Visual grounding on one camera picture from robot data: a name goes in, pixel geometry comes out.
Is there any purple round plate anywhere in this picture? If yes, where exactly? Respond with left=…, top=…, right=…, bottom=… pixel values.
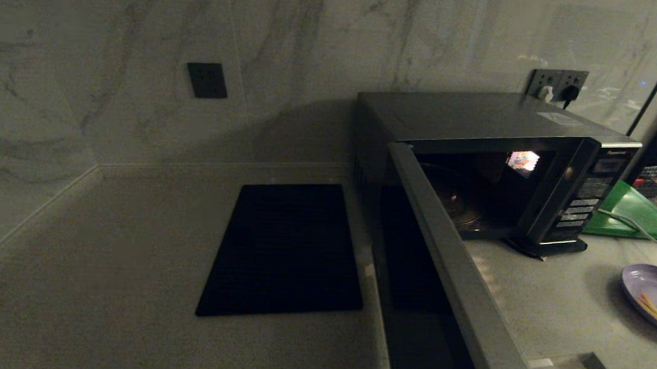
left=619, top=263, right=657, bottom=338

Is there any glass microwave turntable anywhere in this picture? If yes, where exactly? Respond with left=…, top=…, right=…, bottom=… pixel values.
left=415, top=163, right=503, bottom=235

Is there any silver microwave oven body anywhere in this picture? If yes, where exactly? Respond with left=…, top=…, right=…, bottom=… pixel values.
left=348, top=86, right=645, bottom=263

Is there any black glass induction cooktop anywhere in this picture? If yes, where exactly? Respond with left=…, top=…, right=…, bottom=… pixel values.
left=195, top=177, right=369, bottom=324

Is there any black power plug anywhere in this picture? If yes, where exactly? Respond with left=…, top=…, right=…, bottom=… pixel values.
left=561, top=84, right=581, bottom=110

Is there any green cutting board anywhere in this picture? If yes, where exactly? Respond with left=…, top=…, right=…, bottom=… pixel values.
left=583, top=179, right=657, bottom=242

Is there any black single wall socket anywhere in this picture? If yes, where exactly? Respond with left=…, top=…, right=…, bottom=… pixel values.
left=186, top=62, right=229, bottom=100

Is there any grey double wall socket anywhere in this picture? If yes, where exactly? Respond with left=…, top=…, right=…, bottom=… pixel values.
left=526, top=68, right=590, bottom=105

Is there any white power cable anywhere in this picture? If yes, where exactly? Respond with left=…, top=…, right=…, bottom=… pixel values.
left=596, top=208, right=657, bottom=255

